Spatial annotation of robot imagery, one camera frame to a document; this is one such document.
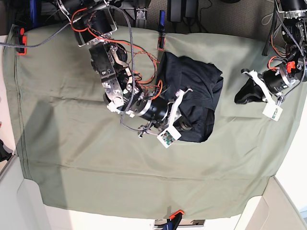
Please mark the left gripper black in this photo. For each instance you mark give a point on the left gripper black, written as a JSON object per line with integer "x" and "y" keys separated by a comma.
{"x": 276, "y": 81}

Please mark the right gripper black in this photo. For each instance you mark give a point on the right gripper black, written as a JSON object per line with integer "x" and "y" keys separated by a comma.
{"x": 156, "y": 110}

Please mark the dark navy T-shirt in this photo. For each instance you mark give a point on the dark navy T-shirt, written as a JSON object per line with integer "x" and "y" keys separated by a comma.
{"x": 199, "y": 105}

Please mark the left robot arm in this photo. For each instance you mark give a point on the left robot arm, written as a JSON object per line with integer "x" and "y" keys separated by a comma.
{"x": 288, "y": 68}

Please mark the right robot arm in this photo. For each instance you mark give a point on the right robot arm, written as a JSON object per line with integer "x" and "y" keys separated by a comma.
{"x": 123, "y": 89}

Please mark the top red black clamp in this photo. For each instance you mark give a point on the top red black clamp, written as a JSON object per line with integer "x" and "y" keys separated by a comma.
{"x": 161, "y": 30}

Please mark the red black clamp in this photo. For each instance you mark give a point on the red black clamp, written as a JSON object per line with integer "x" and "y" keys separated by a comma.
{"x": 174, "y": 220}
{"x": 161, "y": 30}

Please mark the bottom red black clamp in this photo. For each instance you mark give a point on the bottom red black clamp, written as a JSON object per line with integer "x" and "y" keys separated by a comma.
{"x": 174, "y": 220}

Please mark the green table cloth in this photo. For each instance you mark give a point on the green table cloth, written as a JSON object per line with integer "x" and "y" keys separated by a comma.
{"x": 83, "y": 159}

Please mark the left red clamp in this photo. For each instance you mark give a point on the left red clamp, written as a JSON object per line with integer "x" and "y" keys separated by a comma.
{"x": 20, "y": 39}

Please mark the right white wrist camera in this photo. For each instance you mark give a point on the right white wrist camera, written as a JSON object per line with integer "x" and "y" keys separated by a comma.
{"x": 168, "y": 136}

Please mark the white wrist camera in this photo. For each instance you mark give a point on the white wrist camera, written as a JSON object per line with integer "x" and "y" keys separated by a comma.
{"x": 168, "y": 136}
{"x": 272, "y": 111}

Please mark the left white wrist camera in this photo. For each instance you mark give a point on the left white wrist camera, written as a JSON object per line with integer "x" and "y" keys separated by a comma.
{"x": 272, "y": 111}

